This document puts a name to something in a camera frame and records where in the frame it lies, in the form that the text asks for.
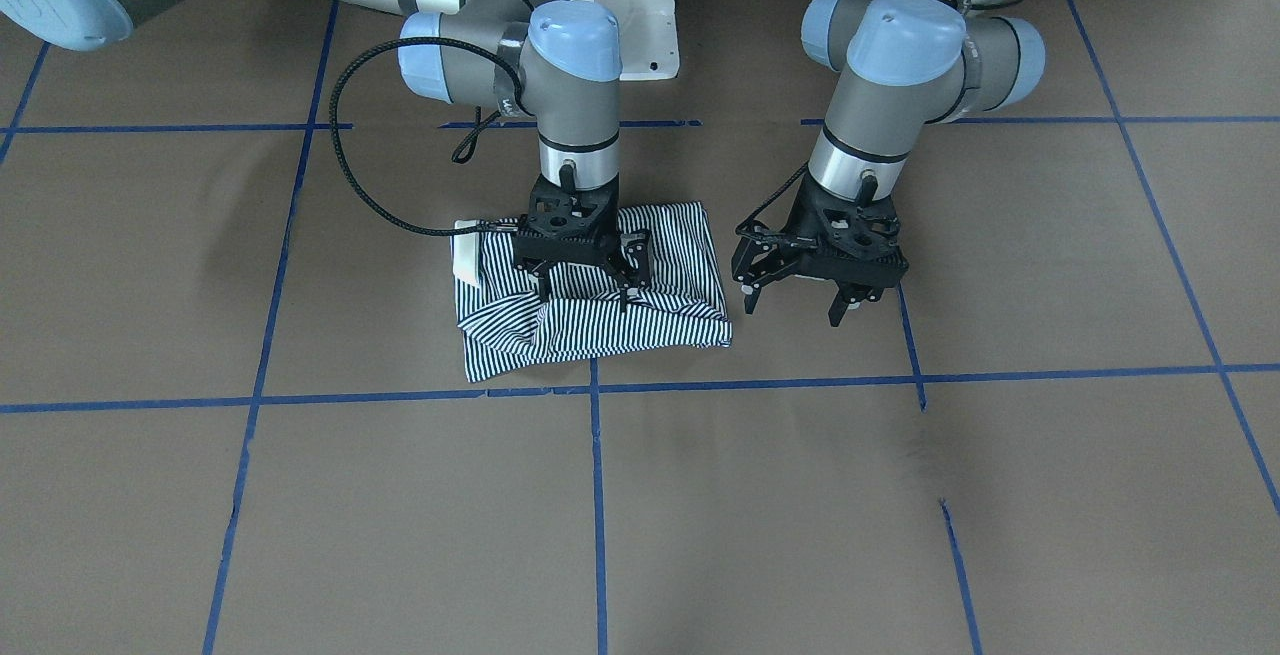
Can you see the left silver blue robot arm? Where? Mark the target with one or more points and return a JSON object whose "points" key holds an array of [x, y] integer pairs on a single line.
{"points": [[901, 65]]}

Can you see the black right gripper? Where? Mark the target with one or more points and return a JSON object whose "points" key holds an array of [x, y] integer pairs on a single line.
{"points": [[634, 264]]}

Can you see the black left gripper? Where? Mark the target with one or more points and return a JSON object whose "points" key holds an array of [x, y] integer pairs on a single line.
{"points": [[757, 253]]}

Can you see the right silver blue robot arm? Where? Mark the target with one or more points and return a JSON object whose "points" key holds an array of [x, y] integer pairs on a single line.
{"points": [[473, 52]]}

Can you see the striped polo shirt white collar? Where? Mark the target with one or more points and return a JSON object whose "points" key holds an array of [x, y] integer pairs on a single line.
{"points": [[505, 326]]}

